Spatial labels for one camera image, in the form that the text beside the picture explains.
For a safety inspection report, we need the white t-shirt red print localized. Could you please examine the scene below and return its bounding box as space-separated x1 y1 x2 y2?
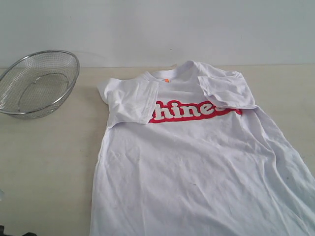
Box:
90 61 315 236

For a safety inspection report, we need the metal wire mesh basket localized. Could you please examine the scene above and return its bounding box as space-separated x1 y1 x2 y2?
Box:
0 50 80 119

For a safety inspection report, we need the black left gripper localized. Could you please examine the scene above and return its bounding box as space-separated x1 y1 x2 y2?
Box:
0 225 37 236

